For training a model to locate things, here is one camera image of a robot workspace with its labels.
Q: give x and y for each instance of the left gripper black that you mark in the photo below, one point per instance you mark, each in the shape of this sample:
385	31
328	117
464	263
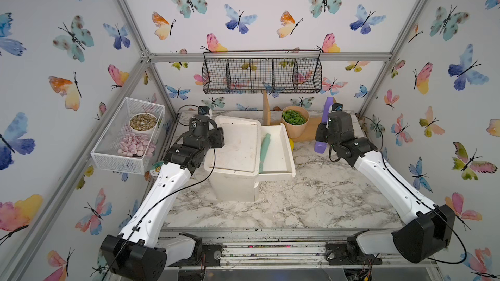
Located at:
218	137

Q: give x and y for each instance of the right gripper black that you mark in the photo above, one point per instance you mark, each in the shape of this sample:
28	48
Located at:
322	129

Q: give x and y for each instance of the purple microphone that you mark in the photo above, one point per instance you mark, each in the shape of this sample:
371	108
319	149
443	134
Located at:
321	131

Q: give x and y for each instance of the white drawer cabinet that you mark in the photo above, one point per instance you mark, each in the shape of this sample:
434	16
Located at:
235	167

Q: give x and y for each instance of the green microphone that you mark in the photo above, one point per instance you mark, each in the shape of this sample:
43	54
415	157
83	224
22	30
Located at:
263	151

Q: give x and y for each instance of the white top drawer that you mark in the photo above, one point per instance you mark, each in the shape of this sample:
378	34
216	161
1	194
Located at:
278	164

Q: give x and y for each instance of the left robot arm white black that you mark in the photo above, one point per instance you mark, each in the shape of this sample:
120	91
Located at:
133	253

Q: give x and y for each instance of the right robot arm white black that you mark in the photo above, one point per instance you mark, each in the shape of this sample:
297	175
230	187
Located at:
428	228

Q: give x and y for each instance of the wooden shelf stand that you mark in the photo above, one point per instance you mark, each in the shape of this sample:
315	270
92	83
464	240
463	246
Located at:
304	132

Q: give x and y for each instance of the pink pot with green plant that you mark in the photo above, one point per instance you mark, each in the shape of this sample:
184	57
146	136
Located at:
295	119

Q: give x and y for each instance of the clear jar sunflower lid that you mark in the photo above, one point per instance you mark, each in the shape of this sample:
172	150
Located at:
156	169

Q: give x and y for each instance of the white bowl of nuts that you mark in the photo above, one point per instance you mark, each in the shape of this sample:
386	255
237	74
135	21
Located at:
143	123

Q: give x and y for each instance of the pink petal pile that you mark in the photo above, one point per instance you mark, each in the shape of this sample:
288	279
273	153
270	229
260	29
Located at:
136	145

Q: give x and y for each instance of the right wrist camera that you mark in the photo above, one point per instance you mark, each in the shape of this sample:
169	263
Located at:
337	107

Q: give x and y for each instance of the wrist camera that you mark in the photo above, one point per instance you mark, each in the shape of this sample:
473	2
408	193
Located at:
337	107
204	110

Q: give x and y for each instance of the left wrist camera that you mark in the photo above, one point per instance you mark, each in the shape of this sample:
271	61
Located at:
204	110

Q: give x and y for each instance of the white mesh wall basket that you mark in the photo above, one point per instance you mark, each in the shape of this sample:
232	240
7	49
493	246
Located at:
105	155

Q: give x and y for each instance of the black wire wall basket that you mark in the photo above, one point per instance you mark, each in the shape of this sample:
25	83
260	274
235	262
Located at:
276	72

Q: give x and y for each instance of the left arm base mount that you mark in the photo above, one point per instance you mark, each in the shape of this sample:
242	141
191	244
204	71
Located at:
187	250

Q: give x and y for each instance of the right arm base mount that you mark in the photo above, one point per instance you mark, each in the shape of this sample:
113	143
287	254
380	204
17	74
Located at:
348	252

